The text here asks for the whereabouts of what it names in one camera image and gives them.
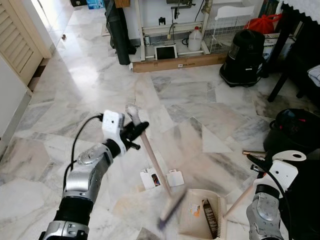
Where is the broom with grey handle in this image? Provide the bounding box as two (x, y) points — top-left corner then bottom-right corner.
(125, 104), (190, 232)

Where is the beige long-handled dustpan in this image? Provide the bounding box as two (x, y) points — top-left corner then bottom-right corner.
(177, 149), (307, 240)

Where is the small brass coloured rod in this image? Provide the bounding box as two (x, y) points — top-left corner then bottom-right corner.
(242, 149), (266, 157)

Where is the white flattened small box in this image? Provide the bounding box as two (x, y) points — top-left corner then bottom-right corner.
(140, 168), (162, 191)

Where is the black round bin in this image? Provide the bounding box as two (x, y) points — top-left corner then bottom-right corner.
(263, 108), (320, 157)

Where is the white square card piece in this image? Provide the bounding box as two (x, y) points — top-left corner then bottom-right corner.
(166, 170), (185, 187)

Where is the black sofa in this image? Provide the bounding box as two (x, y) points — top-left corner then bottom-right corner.
(280, 155), (320, 240)

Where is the brown snack wrapper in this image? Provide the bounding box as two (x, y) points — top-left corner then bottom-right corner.
(201, 199), (219, 238)

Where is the long brown cardboard box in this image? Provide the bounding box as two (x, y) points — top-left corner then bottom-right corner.
(131, 52), (228, 74)

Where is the white framed dark tablet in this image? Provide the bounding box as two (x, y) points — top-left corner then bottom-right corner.
(155, 44), (179, 61)

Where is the white metal rack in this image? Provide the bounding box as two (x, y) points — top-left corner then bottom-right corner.
(135, 0), (261, 62)

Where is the black rolled tube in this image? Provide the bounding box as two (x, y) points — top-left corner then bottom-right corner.
(104, 0), (137, 66)

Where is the white plastic jug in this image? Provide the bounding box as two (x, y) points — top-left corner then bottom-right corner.
(187, 26), (203, 52)

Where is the white folded towel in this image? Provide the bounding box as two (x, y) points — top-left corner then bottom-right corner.
(307, 65), (320, 87)

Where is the black canister vacuum cleaner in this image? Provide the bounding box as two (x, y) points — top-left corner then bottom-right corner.
(220, 29), (267, 88)

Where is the black table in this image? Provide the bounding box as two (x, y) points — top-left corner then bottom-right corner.
(267, 0), (320, 103)

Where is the blue box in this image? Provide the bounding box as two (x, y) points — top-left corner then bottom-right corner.
(87, 0), (104, 10)

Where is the red bag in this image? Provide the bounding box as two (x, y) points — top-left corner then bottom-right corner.
(244, 13), (282, 35)

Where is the beige louvred door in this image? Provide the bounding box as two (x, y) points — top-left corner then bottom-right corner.
(0, 0), (52, 86)

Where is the white lace tablecloth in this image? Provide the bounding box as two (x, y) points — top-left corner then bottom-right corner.
(277, 0), (320, 23)

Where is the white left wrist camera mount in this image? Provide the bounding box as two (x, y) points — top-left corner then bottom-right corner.
(102, 110), (126, 143)

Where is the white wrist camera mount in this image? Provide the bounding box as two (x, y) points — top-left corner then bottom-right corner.
(102, 110), (126, 143)
(255, 160), (299, 193)

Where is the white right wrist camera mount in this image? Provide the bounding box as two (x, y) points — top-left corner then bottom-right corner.
(255, 160), (299, 193)

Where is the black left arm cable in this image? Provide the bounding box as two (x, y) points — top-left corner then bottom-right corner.
(62, 114), (104, 196)

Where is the white wire basket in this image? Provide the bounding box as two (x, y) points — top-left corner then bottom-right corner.
(206, 12), (251, 53)

